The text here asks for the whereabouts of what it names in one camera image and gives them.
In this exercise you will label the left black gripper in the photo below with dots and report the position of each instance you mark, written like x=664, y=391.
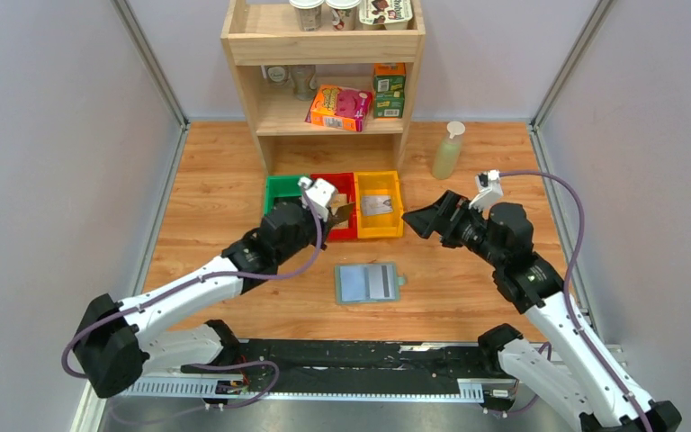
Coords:
x=323, y=231

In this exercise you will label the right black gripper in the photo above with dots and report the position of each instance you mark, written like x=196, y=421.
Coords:
x=442, y=219

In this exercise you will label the dark credit card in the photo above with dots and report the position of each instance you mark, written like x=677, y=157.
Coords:
x=340, y=214

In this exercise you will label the grey-green card holder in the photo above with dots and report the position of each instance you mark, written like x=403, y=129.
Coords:
x=368, y=283

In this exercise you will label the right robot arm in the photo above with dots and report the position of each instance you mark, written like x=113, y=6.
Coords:
x=592, y=392

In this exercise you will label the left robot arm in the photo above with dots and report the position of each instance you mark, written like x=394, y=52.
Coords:
x=116, y=340

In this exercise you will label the tan cards in red bin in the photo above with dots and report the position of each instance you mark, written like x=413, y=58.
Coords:
x=338, y=201

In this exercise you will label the white card in yellow bin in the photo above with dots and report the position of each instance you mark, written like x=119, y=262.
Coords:
x=376, y=204

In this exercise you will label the yellow plastic bin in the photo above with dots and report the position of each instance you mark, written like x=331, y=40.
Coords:
x=388, y=226

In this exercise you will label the green plastic bin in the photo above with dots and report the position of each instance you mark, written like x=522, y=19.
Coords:
x=281, y=189

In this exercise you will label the red plastic bin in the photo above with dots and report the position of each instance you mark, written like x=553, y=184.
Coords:
x=344, y=183

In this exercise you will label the green soap bottle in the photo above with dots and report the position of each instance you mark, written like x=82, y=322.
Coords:
x=448, y=151

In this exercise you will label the orange pink snack box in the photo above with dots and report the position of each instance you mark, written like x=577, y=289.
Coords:
x=338, y=107

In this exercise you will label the wooden shelf unit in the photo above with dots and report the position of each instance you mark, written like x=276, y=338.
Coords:
x=258, y=34

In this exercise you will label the green orange carton box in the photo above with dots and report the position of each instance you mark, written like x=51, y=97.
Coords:
x=388, y=83

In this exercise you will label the clear glass on shelf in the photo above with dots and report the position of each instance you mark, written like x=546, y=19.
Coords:
x=304, y=81

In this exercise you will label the glass jar on shelf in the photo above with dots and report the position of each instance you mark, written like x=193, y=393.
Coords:
x=277, y=75

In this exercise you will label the chocolate pudding pack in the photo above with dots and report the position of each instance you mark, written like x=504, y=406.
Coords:
x=385, y=14

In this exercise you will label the left yogurt cup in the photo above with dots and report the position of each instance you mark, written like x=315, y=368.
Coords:
x=308, y=14

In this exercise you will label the yogurt cup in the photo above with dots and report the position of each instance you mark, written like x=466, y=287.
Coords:
x=308, y=14
x=344, y=14

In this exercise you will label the middle yogurt cup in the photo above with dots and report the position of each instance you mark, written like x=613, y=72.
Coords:
x=344, y=14

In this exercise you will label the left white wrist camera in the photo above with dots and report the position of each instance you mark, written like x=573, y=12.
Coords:
x=317, y=195

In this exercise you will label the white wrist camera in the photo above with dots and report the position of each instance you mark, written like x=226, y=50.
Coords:
x=317, y=195
x=489, y=190

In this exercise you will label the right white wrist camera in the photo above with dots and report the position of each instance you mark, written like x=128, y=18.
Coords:
x=489, y=190

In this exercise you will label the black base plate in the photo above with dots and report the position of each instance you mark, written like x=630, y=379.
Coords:
x=368, y=367

